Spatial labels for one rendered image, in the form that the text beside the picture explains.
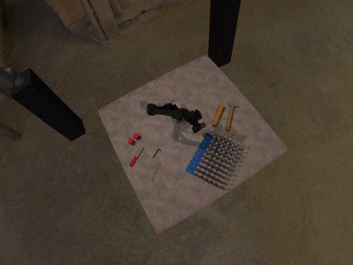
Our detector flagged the orange-brown rectangular block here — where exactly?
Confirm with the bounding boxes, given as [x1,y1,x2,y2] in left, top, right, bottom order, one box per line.
[212,105,224,127]

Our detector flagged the small red block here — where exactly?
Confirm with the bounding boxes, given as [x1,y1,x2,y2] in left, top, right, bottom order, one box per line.
[128,138,135,145]
[133,133,140,140]

